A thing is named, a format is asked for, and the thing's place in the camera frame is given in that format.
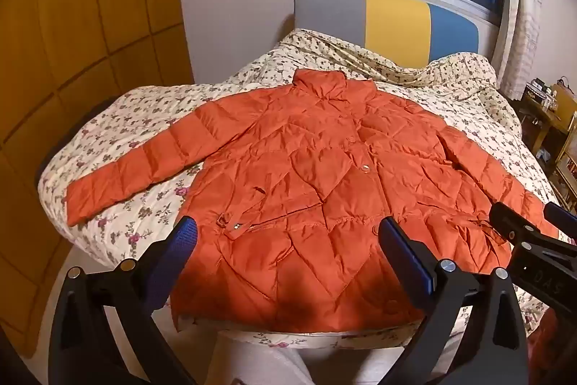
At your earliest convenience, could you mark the orange quilted jacket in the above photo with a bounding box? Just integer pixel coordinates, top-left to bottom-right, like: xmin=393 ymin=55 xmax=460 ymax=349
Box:
xmin=65 ymin=69 xmax=562 ymax=334

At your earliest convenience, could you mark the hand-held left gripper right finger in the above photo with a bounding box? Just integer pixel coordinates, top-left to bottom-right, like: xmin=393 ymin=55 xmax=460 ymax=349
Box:
xmin=378 ymin=216 xmax=530 ymax=385

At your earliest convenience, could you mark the wooden shelf rack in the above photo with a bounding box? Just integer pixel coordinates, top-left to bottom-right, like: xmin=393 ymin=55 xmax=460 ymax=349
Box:
xmin=552 ymin=110 xmax=577 ymax=210

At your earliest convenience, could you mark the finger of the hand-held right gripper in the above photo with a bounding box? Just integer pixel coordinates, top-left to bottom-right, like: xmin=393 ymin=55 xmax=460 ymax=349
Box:
xmin=543 ymin=201 xmax=577 ymax=238
xmin=490 ymin=201 xmax=555 ymax=242

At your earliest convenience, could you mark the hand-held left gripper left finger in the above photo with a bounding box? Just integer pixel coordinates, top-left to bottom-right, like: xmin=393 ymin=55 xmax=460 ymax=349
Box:
xmin=47 ymin=216 xmax=199 ymax=385

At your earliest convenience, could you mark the wooden side table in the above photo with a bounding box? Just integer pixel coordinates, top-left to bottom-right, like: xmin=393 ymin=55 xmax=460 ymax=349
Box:
xmin=518 ymin=89 xmax=569 ymax=162

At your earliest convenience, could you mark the wooden wardrobe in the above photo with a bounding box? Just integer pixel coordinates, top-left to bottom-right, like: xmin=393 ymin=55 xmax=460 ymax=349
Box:
xmin=0 ymin=0 xmax=194 ymax=361

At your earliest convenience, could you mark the floral bed blanket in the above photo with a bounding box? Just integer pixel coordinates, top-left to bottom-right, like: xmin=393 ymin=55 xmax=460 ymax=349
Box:
xmin=37 ymin=26 xmax=571 ymax=352

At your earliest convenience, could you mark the long patterned curtain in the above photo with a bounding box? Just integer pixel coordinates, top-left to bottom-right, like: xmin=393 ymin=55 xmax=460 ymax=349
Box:
xmin=493 ymin=0 xmax=542 ymax=99

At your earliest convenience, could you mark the grey yellow blue headboard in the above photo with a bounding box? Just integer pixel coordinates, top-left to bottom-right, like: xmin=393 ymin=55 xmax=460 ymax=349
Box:
xmin=293 ymin=0 xmax=479 ymax=65

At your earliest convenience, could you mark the dark red cloth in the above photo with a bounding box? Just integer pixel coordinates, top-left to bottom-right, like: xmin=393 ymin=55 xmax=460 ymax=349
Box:
xmin=525 ymin=308 xmax=577 ymax=385

